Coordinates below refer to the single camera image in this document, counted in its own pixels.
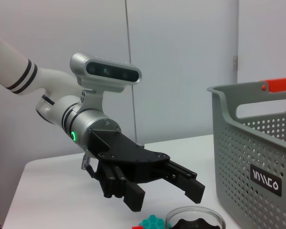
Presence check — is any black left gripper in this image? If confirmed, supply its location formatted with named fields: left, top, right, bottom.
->
left=85, top=128, right=205, bottom=213

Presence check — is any glass teacup with black base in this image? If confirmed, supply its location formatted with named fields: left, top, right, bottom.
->
left=165, top=206, right=226, bottom=229

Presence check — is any teal building block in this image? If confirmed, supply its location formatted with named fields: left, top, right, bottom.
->
left=138, top=214, right=165, bottom=229

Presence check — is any grey perforated storage bin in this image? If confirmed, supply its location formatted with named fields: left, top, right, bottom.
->
left=206, top=81, right=286, bottom=229

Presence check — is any black cable with silver plug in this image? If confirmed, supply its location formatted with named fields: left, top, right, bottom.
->
left=81, top=154, right=97, bottom=178

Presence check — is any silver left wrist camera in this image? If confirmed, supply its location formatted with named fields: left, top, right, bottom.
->
left=70, top=52, right=143, bottom=113

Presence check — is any orange bin carry handle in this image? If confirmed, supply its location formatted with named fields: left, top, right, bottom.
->
left=261, top=76, right=286, bottom=94

